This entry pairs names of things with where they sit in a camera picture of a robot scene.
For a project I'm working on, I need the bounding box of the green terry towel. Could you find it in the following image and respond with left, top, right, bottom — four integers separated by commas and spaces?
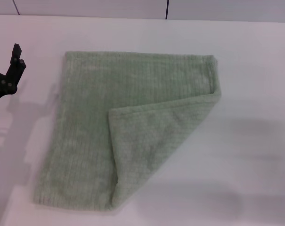
33, 51, 222, 211

